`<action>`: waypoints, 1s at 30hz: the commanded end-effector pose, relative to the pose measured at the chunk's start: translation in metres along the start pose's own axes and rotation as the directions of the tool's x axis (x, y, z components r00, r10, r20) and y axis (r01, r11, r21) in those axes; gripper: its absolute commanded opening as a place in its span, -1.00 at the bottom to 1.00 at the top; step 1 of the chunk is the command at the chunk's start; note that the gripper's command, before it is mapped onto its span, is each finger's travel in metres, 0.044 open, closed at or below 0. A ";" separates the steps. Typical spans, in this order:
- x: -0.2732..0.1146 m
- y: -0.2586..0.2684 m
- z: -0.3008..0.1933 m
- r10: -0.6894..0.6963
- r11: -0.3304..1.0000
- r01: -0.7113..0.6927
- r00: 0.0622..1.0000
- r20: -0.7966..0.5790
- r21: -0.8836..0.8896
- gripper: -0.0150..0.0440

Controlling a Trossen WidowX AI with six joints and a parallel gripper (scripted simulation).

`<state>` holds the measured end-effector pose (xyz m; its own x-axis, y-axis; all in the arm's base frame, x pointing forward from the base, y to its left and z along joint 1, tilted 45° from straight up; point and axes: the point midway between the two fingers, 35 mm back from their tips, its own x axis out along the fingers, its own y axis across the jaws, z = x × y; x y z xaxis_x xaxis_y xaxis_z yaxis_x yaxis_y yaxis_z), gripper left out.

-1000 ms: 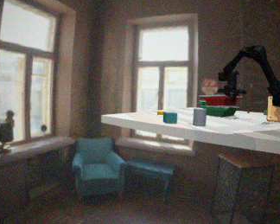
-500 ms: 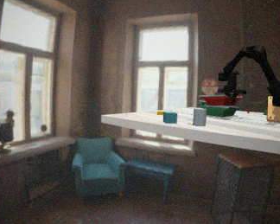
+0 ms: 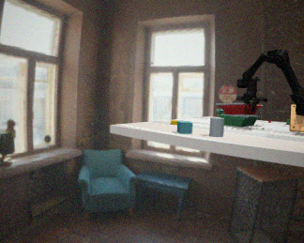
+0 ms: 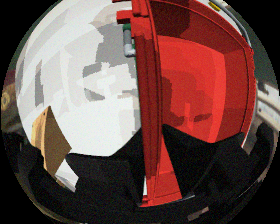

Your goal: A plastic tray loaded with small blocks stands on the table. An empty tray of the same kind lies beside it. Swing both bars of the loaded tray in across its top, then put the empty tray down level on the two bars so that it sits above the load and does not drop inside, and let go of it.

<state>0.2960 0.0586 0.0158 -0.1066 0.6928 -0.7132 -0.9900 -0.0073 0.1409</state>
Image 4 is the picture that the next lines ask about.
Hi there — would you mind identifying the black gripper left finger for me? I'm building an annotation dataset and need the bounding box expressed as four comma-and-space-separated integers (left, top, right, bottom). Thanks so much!
65, 127, 146, 206

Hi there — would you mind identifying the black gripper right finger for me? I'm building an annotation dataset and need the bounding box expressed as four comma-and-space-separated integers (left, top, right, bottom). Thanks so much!
162, 124, 245, 198

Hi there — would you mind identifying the green plastic tray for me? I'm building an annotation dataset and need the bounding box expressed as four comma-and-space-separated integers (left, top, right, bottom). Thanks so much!
122, 23, 140, 116

